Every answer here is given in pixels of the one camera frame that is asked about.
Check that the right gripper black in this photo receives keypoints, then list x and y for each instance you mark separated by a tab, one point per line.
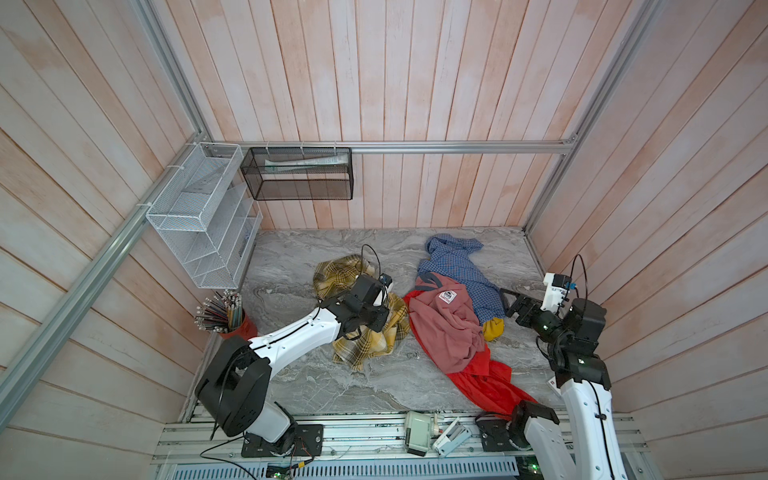
532	306

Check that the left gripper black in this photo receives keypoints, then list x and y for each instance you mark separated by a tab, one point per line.
377	324

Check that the yellow plaid cloth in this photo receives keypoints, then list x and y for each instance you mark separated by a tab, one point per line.
331	278

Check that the dusty pink cloth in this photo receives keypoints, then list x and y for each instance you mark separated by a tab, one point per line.
444	322

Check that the blue checked cloth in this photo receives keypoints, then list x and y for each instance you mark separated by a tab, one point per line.
450	257

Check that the red cloth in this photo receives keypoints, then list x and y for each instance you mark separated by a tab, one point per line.
492	392

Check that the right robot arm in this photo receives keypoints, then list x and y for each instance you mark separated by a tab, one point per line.
584	384

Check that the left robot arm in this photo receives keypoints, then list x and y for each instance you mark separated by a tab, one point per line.
234	386

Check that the mustard yellow cloth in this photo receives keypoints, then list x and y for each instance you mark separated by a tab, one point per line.
493	329

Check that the red pencil cup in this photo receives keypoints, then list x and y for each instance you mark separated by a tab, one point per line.
246	330

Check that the bundle of pencils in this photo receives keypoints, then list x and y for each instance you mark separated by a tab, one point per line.
222	313

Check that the beige electronics box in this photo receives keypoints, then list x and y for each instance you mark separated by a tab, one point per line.
418	433

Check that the white connector module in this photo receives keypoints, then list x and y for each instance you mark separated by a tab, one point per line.
452	437

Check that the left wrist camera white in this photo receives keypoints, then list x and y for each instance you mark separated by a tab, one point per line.
384	281

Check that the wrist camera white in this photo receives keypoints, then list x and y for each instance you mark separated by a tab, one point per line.
557	288
384	281

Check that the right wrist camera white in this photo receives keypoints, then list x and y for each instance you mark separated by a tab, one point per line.
557	288

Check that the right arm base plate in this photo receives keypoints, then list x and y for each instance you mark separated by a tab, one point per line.
494	433

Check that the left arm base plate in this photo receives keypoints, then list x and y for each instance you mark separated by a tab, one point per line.
299	440

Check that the aluminium rail back wall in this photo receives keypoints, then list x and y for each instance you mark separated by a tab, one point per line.
413	147

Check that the aluminium rail wall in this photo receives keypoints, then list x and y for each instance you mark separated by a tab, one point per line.
642	23
413	147
39	352

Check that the black wire mesh basket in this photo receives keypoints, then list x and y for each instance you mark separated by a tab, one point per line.
299	173

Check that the white wire mesh shelf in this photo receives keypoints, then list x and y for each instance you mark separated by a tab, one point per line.
207	218

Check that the white vented cable duct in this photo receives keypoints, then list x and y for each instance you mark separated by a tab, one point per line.
435	468

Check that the aluminium rail right wall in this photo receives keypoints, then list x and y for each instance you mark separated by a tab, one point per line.
642	23

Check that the aluminium rail left wall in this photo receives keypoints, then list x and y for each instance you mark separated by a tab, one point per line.
39	352

